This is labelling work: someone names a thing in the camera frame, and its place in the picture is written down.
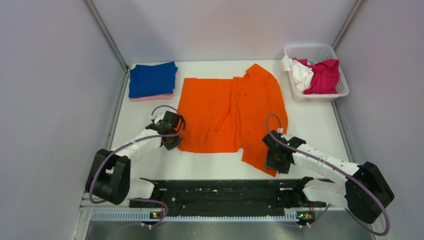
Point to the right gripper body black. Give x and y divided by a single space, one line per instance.
272 160

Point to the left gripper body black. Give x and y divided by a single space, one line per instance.
175 141

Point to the orange t shirt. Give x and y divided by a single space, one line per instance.
227 115

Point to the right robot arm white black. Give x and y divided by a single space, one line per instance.
359 188

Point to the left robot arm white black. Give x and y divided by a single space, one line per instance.
109 178

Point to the folded pink t shirt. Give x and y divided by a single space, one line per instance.
165 96

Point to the folded blue t shirt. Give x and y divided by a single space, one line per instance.
152 80

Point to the crumpled white t shirt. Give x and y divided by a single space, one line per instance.
301 73

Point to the crumpled magenta t shirt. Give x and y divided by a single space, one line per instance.
326 76

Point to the white plastic laundry basket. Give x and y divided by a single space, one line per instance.
315 53

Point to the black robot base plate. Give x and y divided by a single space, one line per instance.
230 198

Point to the aluminium frame rail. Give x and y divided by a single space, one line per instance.
86 204

